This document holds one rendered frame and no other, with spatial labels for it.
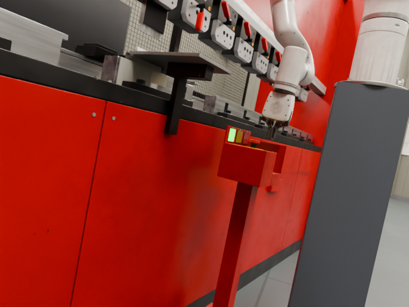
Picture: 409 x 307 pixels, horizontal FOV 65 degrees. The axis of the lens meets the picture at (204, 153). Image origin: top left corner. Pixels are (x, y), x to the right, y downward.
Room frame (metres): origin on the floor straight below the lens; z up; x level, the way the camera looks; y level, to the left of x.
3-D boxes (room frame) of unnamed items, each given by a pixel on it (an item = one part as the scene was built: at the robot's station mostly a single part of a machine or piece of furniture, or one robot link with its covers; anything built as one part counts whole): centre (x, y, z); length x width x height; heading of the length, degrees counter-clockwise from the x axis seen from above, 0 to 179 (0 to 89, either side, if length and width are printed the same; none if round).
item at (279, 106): (1.19, -0.24, 0.95); 0.10 x 0.07 x 0.11; 59
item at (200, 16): (1.17, 0.11, 1.20); 0.04 x 0.02 x 0.10; 57
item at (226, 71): (1.00, 0.12, 1.00); 0.26 x 0.18 x 0.01; 57
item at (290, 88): (1.18, -0.24, 1.01); 0.09 x 0.08 x 0.03; 59
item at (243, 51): (1.56, -0.06, 1.26); 0.15 x 0.09 x 0.17; 147
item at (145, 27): (1.08, 0.25, 1.13); 0.10 x 0.02 x 0.10; 147
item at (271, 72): (1.90, -0.28, 1.26); 0.15 x 0.09 x 0.17; 147
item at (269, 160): (1.16, -0.18, 0.75); 0.20 x 0.16 x 0.18; 149
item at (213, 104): (2.14, -0.43, 0.92); 1.68 x 0.06 x 0.10; 147
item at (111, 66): (1.12, 0.22, 0.92); 0.39 x 0.06 x 0.10; 147
